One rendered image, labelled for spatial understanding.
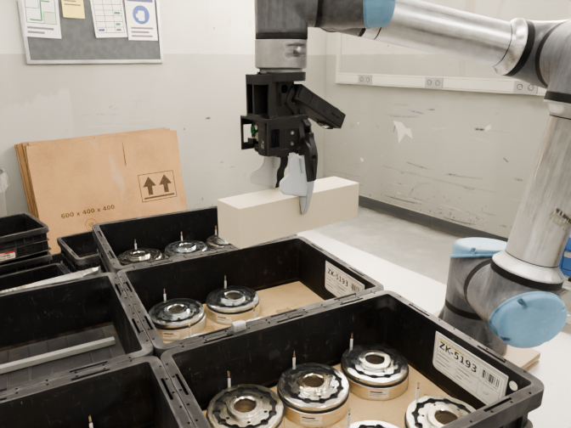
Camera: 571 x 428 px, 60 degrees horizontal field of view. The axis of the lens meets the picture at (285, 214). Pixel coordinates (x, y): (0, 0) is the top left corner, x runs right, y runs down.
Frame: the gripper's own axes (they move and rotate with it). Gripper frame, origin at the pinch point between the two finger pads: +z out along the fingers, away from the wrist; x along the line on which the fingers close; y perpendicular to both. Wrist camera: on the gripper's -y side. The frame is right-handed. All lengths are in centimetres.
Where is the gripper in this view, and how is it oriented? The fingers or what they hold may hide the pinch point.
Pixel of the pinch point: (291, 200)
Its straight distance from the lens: 78.6
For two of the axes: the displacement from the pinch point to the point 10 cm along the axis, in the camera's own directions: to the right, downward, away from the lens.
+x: 6.2, 2.4, -7.5
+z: 0.0, 9.5, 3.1
